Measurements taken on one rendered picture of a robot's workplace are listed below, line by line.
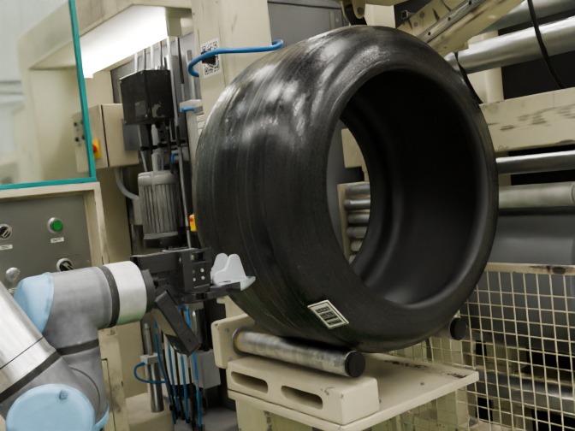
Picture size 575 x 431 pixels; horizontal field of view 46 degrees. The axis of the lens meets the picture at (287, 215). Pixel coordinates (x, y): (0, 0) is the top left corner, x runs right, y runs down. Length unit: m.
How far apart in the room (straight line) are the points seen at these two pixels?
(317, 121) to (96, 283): 0.42
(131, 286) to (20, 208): 0.75
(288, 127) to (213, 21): 0.53
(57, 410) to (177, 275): 0.32
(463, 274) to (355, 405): 0.32
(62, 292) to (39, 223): 0.76
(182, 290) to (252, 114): 0.31
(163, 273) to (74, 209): 0.72
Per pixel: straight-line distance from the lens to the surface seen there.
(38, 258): 1.71
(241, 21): 1.54
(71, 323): 0.96
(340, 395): 1.18
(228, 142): 1.15
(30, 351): 0.84
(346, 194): 1.82
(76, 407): 0.83
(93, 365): 0.98
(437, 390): 1.36
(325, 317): 1.12
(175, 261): 1.05
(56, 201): 1.72
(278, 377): 1.31
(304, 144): 1.06
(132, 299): 0.99
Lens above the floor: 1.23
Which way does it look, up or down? 3 degrees down
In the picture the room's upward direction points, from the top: 6 degrees counter-clockwise
